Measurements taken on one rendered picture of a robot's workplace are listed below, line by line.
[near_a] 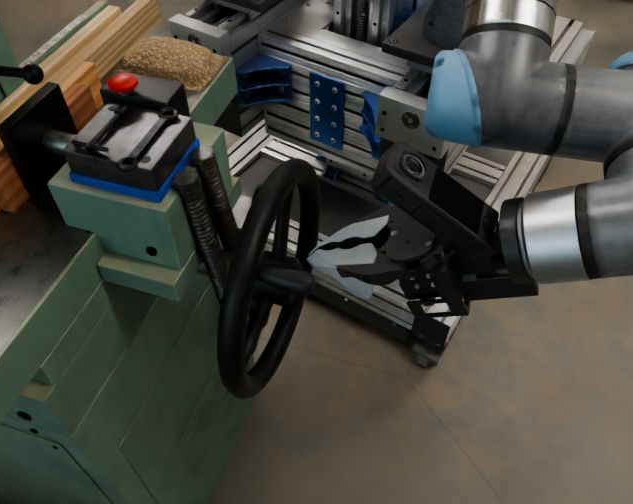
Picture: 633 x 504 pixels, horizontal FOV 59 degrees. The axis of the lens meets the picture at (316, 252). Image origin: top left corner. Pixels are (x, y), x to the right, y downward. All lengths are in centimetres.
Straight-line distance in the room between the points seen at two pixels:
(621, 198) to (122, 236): 46
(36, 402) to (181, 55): 48
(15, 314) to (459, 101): 45
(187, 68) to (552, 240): 55
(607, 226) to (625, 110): 10
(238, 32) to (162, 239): 74
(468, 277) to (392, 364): 105
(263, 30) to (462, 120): 89
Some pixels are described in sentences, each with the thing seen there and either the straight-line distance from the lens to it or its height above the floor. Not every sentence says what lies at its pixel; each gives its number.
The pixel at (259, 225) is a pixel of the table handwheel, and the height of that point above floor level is 95.
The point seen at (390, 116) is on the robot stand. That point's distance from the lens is 104.
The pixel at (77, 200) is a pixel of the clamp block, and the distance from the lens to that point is 62.
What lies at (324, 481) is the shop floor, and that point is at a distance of 142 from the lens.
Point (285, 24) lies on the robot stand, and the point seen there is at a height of 73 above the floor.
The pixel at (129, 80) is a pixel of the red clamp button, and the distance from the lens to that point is 62.
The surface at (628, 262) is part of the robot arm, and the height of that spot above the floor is 103.
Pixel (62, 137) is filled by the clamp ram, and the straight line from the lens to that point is 68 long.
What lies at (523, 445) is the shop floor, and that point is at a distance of 153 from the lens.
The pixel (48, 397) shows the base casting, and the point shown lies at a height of 80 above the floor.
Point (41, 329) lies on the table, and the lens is 62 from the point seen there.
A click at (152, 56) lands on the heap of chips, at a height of 93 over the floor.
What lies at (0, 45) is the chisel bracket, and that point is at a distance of 68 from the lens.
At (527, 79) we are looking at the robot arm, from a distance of 49.
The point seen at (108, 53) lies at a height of 92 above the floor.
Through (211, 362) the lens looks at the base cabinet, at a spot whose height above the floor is 42.
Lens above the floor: 134
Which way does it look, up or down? 49 degrees down
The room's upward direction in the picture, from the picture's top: straight up
